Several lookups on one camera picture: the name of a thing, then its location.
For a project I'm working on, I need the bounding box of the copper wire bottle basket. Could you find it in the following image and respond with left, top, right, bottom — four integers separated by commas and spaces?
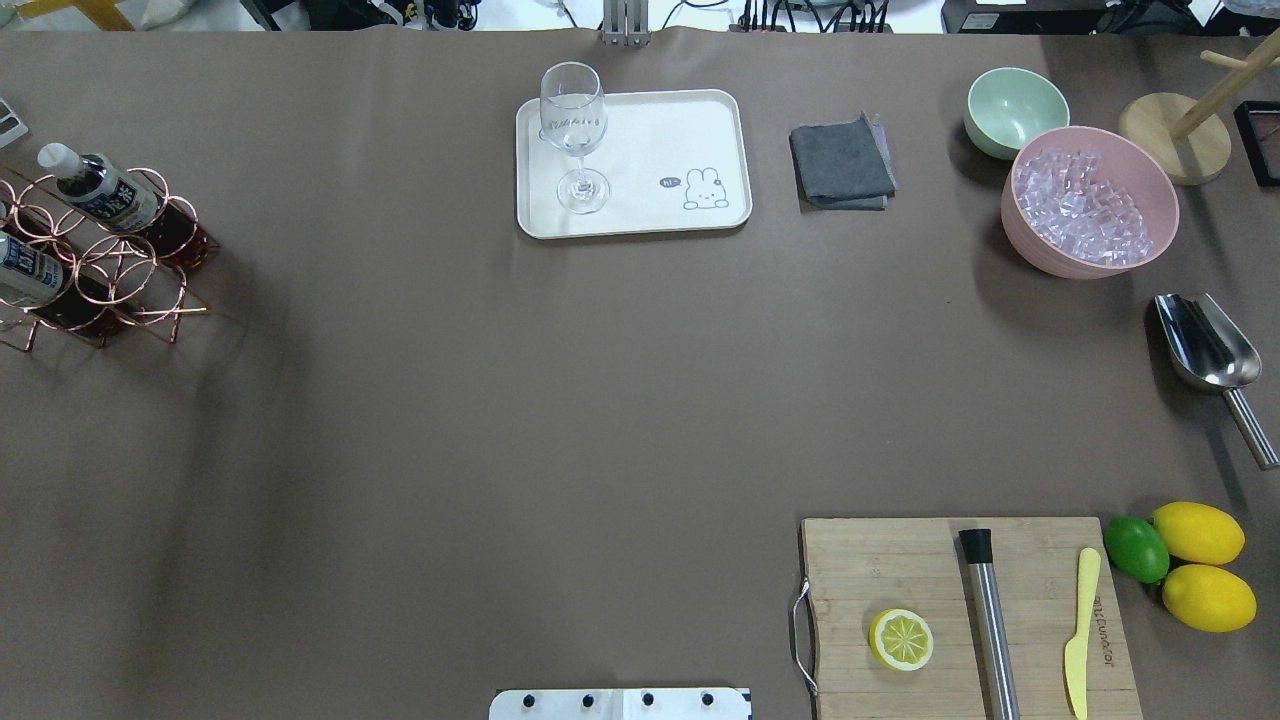
3, 167, 220, 352

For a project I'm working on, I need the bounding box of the tea bottle white cap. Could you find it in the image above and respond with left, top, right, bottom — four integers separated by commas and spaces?
37, 143, 212, 272

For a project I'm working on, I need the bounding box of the white rabbit serving tray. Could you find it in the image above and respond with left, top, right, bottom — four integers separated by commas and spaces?
515, 88, 753, 240

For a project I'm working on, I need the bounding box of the clear wine glass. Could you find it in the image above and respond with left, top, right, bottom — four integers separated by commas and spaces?
539, 61, 611, 215

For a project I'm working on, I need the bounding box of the folded grey cloth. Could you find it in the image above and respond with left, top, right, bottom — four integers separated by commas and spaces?
788, 113, 899, 211

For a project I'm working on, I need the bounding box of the bamboo cutting board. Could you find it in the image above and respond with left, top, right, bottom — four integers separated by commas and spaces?
801, 518, 1103, 719

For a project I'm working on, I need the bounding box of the half lemon slice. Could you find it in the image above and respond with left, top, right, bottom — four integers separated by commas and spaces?
868, 609, 934, 673

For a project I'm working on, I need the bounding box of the mint green bowl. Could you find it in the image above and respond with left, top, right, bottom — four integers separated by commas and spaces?
964, 67, 1071, 160

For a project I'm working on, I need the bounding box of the steel muddler black tip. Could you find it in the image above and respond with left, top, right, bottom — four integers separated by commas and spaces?
957, 528, 1021, 719

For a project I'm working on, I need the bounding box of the pink bowl of ice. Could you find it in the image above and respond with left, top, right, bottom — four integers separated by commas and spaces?
1001, 126, 1180, 279

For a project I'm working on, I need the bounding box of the green lime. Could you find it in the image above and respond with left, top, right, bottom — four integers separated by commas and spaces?
1103, 516, 1171, 585

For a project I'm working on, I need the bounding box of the yellow plastic knife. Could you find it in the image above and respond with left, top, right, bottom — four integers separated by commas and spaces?
1062, 547, 1101, 719

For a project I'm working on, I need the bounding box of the steel ice scoop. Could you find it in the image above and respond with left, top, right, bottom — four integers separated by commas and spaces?
1155, 293, 1279, 471

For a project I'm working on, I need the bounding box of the yellow lemon upper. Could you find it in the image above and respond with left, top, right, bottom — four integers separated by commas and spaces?
1149, 501, 1245, 566

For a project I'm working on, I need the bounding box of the yellow lemon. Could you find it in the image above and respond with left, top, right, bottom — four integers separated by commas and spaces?
1149, 501, 1245, 566
1161, 564, 1258, 633

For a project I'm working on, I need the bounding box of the wooden cup tree stand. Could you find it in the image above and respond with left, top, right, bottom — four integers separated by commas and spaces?
1119, 31, 1279, 186

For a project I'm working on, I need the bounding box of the yellow lemon lower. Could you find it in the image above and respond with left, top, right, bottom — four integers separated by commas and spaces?
1161, 564, 1258, 633

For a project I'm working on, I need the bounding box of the black framed tray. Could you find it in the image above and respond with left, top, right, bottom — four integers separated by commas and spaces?
1233, 100, 1279, 188

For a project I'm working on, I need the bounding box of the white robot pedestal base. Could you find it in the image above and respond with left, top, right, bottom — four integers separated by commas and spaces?
488, 687, 753, 719

